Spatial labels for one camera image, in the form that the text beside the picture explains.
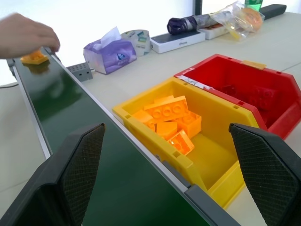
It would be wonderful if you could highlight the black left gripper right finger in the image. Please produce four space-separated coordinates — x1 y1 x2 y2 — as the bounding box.
229 123 301 226

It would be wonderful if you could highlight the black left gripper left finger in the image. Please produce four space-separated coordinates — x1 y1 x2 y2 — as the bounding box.
0 122 106 226

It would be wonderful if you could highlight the yellow toy building brick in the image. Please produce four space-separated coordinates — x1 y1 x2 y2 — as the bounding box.
20 49 49 65
167 129 195 156
154 95 176 105
131 109 156 131
178 112 202 139

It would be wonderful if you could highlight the dark green conveyor belt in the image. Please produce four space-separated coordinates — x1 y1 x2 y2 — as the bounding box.
6 47 240 226

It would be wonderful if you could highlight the person's bare hand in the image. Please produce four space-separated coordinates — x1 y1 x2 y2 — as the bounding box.
0 13 61 59

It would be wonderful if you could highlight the yellow plastic storage bin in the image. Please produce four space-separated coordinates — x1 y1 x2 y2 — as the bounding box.
112 77 261 210

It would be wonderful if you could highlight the red toy building brick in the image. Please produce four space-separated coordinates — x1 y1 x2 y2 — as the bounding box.
249 86 280 111

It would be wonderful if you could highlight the yellow sloped toy brick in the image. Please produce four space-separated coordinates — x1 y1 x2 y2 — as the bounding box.
156 121 178 140

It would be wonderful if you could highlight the grey perforated block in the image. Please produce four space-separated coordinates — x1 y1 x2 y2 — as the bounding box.
66 63 93 82

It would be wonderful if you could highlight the red plastic storage bin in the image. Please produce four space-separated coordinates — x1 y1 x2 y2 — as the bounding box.
173 53 301 140

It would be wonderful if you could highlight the large yellow six-stud brick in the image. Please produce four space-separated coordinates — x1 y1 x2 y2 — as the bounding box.
143 95 190 123

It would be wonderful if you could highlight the purple tissue pack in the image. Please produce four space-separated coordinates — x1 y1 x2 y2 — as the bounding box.
83 26 137 75

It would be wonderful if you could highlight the flat white box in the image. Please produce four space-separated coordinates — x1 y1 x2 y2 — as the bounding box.
201 23 232 40

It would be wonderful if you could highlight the clear plastic bag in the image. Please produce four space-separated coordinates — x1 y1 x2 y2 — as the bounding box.
209 0 265 42

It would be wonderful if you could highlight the round orange packet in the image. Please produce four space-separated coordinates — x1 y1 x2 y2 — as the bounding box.
239 7 263 32

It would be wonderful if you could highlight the white phone box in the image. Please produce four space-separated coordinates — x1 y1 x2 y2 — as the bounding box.
150 30 206 54

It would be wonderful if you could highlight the long black case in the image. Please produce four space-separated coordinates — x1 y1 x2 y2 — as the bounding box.
260 4 287 21

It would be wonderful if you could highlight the clear packing tape roll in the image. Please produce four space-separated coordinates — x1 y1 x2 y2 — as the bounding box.
120 29 151 57

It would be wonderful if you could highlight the green plastic bottle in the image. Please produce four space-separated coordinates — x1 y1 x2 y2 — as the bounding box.
244 0 262 11

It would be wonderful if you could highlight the folded dark purple umbrella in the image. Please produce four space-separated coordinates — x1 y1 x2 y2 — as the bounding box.
167 13 219 35

